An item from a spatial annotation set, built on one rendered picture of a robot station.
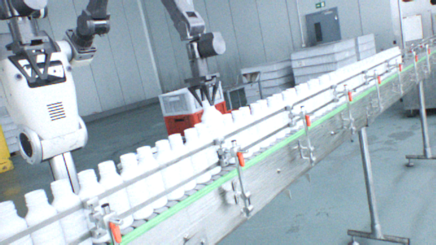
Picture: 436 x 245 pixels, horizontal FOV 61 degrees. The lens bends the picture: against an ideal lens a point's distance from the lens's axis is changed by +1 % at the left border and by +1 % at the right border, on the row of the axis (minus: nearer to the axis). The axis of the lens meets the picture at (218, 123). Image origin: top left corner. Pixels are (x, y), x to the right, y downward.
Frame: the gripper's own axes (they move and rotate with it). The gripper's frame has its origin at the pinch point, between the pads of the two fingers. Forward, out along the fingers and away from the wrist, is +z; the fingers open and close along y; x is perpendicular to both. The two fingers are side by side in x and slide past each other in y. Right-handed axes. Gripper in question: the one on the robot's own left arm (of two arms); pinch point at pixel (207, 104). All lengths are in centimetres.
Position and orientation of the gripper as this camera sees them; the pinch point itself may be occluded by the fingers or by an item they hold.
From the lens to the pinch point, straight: 118.6
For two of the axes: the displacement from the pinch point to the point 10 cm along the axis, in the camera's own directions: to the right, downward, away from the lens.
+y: -7.6, 0.4, 6.5
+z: 2.0, 9.7, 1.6
